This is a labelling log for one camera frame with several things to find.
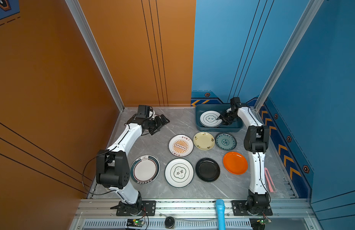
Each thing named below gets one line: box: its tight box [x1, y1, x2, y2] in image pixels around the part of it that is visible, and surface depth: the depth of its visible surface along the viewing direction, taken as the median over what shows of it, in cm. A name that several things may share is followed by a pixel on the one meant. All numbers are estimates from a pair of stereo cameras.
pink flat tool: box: [264, 167, 277, 193], surface depth 82 cm
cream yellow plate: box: [192, 131, 216, 151], surface depth 102 cm
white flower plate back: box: [199, 110, 223, 128], surface depth 113 cm
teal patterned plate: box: [214, 132, 237, 151], surface depth 101 cm
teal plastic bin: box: [194, 103, 245, 133], surface depth 111 cm
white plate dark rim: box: [130, 154, 161, 184], surface depth 88 cm
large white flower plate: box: [164, 158, 195, 188], surface depth 87 cm
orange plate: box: [223, 151, 249, 175], surface depth 88 cm
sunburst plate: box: [167, 134, 195, 158], surface depth 98 cm
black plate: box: [195, 157, 221, 183], surface depth 88 cm
